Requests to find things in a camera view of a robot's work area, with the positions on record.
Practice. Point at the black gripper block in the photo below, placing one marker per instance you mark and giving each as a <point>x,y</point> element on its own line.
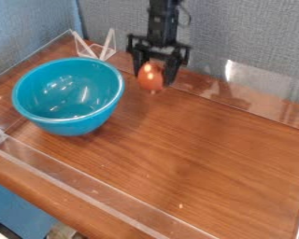
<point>142,50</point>

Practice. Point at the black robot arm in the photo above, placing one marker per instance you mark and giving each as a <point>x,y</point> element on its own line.
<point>158,44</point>

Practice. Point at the blue bowl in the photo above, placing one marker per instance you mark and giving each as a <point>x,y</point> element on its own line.
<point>69,95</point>

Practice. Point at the clear acrylic back barrier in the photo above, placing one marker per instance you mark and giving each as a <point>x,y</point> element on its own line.
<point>247,88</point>

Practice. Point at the clear acrylic barrier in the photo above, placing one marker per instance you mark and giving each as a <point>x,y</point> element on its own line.
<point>82,200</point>
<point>247,88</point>

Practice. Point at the clear acrylic front barrier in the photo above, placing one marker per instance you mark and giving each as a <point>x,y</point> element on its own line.
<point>82,200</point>

